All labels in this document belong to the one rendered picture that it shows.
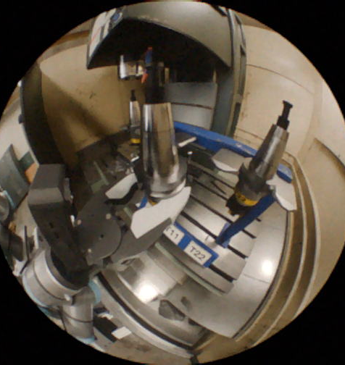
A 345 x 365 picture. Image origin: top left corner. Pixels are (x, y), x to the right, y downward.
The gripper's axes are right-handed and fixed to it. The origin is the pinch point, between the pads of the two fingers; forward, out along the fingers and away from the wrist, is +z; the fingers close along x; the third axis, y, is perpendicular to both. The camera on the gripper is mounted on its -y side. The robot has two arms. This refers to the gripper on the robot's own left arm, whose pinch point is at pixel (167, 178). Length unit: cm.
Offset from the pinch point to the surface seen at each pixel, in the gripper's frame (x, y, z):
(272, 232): 45, 38, 36
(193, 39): -16.2, -33.2, 28.6
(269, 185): 12.3, -2.7, 6.2
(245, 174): 8.7, -2.1, 6.5
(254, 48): -7, -72, 107
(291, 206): 17.3, -2.0, 6.4
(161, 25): -16.3, -33.3, 14.4
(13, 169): -414, 4, -305
